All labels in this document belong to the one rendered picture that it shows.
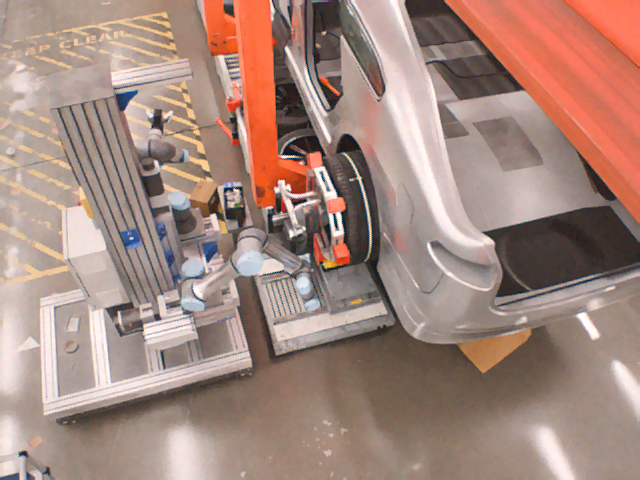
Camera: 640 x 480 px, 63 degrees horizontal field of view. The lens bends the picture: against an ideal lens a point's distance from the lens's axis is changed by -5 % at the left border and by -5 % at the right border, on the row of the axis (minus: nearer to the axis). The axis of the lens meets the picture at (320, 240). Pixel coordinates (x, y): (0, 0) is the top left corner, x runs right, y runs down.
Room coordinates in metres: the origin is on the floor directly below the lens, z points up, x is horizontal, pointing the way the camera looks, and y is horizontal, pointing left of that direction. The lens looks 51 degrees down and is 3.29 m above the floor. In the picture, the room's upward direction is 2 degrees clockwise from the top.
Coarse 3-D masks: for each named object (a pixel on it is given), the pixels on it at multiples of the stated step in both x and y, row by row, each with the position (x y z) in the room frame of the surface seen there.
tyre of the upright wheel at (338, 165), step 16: (336, 160) 2.29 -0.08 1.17; (352, 160) 2.29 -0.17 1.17; (336, 176) 2.16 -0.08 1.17; (352, 176) 2.16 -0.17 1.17; (368, 176) 2.17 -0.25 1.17; (352, 192) 2.07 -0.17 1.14; (368, 192) 2.08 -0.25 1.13; (352, 208) 1.99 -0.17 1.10; (352, 224) 1.93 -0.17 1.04; (368, 224) 1.95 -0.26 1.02; (352, 240) 1.89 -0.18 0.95; (368, 240) 1.91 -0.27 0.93; (352, 256) 1.88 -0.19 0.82
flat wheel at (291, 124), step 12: (276, 84) 3.94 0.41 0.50; (288, 84) 3.96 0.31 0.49; (276, 96) 3.79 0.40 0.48; (288, 96) 3.80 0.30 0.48; (300, 96) 3.80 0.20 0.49; (276, 108) 3.63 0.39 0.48; (288, 108) 3.65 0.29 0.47; (300, 108) 3.65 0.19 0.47; (276, 120) 3.45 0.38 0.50; (288, 120) 3.45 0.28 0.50; (300, 120) 3.46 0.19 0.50; (288, 132) 3.40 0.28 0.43
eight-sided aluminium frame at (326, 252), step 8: (320, 168) 2.27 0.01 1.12; (312, 176) 2.39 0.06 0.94; (320, 176) 2.20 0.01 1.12; (320, 184) 2.15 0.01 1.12; (328, 184) 2.15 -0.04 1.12; (328, 192) 2.08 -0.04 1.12; (312, 200) 2.38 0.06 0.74; (328, 200) 2.04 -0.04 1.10; (328, 216) 1.99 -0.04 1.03; (336, 216) 2.00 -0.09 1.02; (336, 232) 1.92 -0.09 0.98; (320, 240) 2.15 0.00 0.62; (336, 240) 1.91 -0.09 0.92; (320, 248) 2.11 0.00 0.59; (328, 248) 2.09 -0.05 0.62; (328, 256) 1.96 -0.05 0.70
